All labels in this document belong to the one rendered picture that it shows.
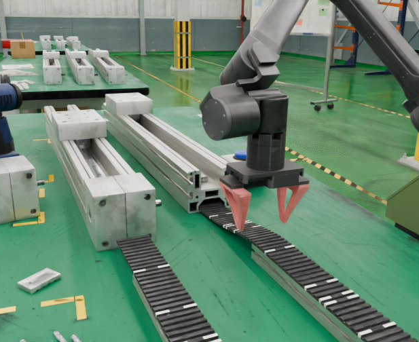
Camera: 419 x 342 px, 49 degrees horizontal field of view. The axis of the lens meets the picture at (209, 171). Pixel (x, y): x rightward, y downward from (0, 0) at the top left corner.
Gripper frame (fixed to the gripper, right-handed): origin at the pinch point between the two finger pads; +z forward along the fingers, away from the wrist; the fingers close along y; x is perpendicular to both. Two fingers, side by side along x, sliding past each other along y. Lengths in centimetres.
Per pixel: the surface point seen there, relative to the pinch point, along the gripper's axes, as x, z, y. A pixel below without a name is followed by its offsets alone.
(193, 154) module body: -35.0, -1.3, -2.5
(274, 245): 3.8, 2.4, 0.0
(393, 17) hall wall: -815, -42, -825
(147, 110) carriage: -76, -4, -4
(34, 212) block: -29.5, 5.0, 31.9
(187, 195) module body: -21.6, 2.9, 4.1
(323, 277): 14.5, 2.3, -1.1
